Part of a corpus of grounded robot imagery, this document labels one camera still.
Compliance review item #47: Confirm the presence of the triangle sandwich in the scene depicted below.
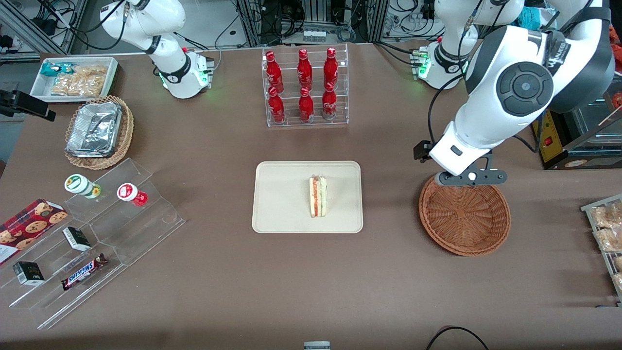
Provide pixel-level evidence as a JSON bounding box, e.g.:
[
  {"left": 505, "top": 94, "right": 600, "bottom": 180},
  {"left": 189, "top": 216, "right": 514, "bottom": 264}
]
[{"left": 309, "top": 175, "right": 328, "bottom": 218}]

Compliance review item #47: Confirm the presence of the beige plastic tray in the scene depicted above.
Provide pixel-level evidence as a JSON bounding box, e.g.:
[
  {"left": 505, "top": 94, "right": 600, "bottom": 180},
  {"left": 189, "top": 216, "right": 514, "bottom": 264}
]
[{"left": 252, "top": 161, "right": 363, "bottom": 234}]

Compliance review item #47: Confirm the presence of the round brown wicker basket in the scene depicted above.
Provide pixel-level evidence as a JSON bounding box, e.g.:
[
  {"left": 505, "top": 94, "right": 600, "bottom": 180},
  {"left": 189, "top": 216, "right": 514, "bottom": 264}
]
[{"left": 419, "top": 174, "right": 511, "bottom": 257}]

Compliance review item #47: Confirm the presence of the light wicker basket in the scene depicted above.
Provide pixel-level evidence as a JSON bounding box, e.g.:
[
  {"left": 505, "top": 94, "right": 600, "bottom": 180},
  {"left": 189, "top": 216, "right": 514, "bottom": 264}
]
[{"left": 64, "top": 95, "right": 135, "bottom": 170}]

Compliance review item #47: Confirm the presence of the clear acrylic bottle rack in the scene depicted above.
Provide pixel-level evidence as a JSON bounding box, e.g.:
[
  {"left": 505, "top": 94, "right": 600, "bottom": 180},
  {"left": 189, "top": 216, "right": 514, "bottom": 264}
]
[{"left": 262, "top": 44, "right": 349, "bottom": 128}]

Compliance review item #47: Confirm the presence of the red cola bottle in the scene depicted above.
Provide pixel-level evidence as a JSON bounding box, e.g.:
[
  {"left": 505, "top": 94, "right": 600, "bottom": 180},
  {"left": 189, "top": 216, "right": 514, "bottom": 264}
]
[
  {"left": 324, "top": 48, "right": 339, "bottom": 89},
  {"left": 265, "top": 51, "right": 284, "bottom": 93},
  {"left": 298, "top": 87, "right": 314, "bottom": 122},
  {"left": 268, "top": 87, "right": 286, "bottom": 123},
  {"left": 297, "top": 49, "right": 313, "bottom": 90},
  {"left": 322, "top": 83, "right": 337, "bottom": 120}
]

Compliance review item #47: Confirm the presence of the clear acrylic stepped display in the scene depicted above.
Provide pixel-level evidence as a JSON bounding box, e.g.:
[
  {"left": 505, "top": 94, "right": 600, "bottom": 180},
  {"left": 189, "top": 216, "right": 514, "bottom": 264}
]
[{"left": 0, "top": 157, "right": 186, "bottom": 330}]

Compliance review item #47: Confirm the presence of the red lid drink bottle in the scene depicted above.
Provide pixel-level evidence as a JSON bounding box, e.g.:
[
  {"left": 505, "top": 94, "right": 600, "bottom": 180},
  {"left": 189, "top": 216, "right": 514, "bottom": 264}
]
[{"left": 117, "top": 183, "right": 148, "bottom": 207}]

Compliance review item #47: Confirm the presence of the silver foil container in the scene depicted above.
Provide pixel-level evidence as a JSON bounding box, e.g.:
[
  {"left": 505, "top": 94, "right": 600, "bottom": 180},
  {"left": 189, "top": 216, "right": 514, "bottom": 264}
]
[{"left": 66, "top": 102, "right": 122, "bottom": 158}]

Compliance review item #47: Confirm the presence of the green lid drink bottle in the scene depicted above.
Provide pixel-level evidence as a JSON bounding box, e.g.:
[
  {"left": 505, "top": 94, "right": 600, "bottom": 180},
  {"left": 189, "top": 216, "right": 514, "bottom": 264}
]
[{"left": 65, "top": 174, "right": 102, "bottom": 199}]

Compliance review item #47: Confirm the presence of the yellow power box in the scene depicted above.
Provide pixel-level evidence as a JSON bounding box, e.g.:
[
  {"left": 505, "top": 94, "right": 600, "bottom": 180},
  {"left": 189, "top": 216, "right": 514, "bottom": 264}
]
[{"left": 532, "top": 109, "right": 569, "bottom": 163}]

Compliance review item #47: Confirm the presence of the small black box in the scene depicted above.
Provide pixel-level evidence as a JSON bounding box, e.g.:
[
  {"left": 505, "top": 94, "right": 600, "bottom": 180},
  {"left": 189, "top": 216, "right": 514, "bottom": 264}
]
[
  {"left": 13, "top": 262, "right": 45, "bottom": 285},
  {"left": 63, "top": 227, "right": 91, "bottom": 252}
]

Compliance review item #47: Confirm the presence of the Snickers chocolate bar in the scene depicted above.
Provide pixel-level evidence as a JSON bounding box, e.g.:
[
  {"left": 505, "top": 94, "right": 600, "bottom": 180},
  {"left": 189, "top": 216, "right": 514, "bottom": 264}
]
[{"left": 61, "top": 253, "right": 108, "bottom": 291}]

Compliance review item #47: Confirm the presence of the green snack packet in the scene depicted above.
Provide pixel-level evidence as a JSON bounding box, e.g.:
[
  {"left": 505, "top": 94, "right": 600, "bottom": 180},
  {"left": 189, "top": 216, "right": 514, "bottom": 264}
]
[{"left": 40, "top": 62, "right": 73, "bottom": 77}]

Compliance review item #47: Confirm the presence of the white rectangular snack bin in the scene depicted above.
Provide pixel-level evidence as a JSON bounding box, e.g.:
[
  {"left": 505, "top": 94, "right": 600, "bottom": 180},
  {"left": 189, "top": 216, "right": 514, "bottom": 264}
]
[{"left": 30, "top": 56, "right": 120, "bottom": 103}]

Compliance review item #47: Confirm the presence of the red tartan cookie box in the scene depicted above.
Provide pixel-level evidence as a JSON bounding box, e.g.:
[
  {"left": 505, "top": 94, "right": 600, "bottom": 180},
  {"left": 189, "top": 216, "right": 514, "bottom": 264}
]
[{"left": 0, "top": 198, "right": 69, "bottom": 266}]

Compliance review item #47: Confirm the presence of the wrapped pastry bag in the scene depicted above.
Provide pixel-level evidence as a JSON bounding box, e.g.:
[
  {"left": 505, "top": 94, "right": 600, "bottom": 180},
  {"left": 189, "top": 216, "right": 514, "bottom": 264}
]
[
  {"left": 594, "top": 227, "right": 622, "bottom": 252},
  {"left": 590, "top": 202, "right": 622, "bottom": 229}
]

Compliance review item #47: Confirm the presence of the black cable connector block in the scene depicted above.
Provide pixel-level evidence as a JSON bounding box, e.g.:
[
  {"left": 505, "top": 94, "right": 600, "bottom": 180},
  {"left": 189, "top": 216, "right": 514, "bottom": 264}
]
[{"left": 414, "top": 140, "right": 434, "bottom": 163}]

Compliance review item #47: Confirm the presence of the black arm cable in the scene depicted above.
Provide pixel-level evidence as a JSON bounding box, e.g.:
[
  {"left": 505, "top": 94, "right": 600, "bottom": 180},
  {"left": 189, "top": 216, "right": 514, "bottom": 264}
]
[{"left": 427, "top": 87, "right": 469, "bottom": 146}]

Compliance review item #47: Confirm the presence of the aluminium frame rack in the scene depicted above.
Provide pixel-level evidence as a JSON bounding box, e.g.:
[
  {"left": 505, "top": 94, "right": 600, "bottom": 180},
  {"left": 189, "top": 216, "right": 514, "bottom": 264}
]
[{"left": 236, "top": 0, "right": 389, "bottom": 47}]

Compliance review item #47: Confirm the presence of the black floor cable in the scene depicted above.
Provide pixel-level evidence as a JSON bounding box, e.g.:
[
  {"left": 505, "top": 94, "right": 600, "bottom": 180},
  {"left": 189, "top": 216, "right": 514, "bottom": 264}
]
[{"left": 427, "top": 326, "right": 489, "bottom": 350}]

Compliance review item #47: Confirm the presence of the grey wire snack tray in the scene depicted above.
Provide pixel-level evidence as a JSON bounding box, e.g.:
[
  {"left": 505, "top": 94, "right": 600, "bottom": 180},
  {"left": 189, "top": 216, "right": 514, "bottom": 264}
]
[{"left": 581, "top": 194, "right": 622, "bottom": 307}]

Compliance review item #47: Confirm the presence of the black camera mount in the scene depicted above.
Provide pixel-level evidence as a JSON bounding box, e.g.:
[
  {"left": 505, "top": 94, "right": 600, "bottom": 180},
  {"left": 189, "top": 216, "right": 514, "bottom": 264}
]
[{"left": 0, "top": 89, "right": 56, "bottom": 122}]

